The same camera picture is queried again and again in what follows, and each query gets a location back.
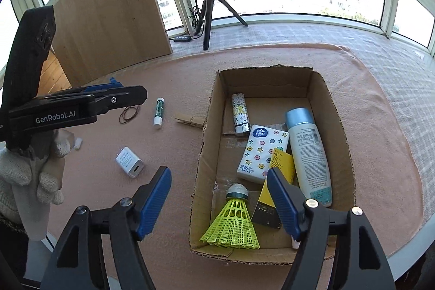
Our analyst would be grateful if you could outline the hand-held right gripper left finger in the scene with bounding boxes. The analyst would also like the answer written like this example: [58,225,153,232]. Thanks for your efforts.
[40,166,172,290]

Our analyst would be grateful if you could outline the star print tissue pack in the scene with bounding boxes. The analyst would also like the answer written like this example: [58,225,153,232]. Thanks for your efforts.
[237,124,290,185]

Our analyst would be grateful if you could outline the pine wood panel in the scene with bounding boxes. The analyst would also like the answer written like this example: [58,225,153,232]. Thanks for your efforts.
[37,50,72,97]

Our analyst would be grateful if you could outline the wooden clothespin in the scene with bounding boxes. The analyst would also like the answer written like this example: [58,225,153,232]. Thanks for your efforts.
[174,113,206,129]

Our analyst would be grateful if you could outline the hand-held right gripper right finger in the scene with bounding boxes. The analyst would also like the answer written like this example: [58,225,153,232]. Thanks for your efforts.
[266,167,396,290]

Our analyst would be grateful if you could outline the light wooden board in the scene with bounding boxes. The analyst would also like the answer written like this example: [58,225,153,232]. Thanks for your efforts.
[51,0,173,87]

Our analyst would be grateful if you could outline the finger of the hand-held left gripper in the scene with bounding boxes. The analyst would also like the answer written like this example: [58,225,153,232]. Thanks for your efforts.
[92,85,148,116]
[44,82,123,99]

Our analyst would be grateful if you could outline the white wall charger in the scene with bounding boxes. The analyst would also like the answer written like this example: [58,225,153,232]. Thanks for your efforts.
[115,146,145,179]

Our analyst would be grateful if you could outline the patterned lighter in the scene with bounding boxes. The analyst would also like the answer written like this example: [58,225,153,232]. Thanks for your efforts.
[231,93,251,137]

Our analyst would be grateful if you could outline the yellow plastic shuttlecock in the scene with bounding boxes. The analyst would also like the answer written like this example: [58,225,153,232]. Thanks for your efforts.
[200,184,260,250]

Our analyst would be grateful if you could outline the person's left hand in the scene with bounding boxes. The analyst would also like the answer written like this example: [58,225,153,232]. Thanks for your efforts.
[0,130,73,220]

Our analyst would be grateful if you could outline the green patterned glue stick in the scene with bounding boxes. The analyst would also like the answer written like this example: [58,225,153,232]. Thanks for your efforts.
[153,97,166,127]

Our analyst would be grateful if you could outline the white bottle with blue cap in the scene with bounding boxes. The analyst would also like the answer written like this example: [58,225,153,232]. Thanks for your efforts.
[285,107,333,208]

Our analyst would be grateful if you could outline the brown hair tie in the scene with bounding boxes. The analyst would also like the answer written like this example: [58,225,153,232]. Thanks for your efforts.
[119,105,141,123]

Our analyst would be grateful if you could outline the cardboard box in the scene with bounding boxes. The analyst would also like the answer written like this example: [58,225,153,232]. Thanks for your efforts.
[188,65,357,266]

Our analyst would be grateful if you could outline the yellow and black card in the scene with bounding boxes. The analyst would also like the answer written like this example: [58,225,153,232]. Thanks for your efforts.
[251,147,296,230]

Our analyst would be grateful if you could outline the black ring light cable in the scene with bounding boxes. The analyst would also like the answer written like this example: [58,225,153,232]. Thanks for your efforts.
[187,0,204,39]

